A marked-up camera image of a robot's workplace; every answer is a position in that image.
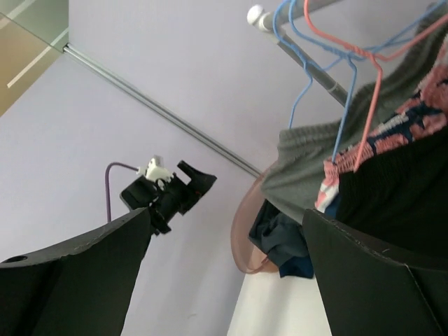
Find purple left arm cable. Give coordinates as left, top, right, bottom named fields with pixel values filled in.
left=104, top=161, right=141, bottom=223

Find metal clothes rack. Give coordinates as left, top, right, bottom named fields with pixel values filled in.
left=246, top=1, right=347, bottom=105

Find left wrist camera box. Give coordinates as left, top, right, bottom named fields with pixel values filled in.
left=137, top=155, right=174, bottom=182

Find black shorts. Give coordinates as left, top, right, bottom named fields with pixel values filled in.
left=335, top=129, right=447, bottom=256

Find navy blue shorts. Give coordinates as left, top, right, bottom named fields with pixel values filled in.
left=248, top=200, right=314, bottom=279

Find pink patterned shorts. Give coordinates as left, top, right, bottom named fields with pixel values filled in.
left=315, top=55, right=447, bottom=212

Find blue wire hanger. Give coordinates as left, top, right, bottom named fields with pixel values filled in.
left=288, top=1, right=447, bottom=160
left=274, top=1, right=352, bottom=127

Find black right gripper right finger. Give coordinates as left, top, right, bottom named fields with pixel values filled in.
left=302, top=209, right=447, bottom=336

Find pink translucent plastic basket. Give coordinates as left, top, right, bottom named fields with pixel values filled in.
left=230, top=168, right=278, bottom=274

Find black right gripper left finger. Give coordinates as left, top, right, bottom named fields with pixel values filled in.
left=1, top=209, right=153, bottom=336

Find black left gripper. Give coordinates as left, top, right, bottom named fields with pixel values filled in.
left=120, top=160, right=217, bottom=235

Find grey shorts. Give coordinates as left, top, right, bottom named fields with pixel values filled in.
left=260, top=25, right=447, bottom=222

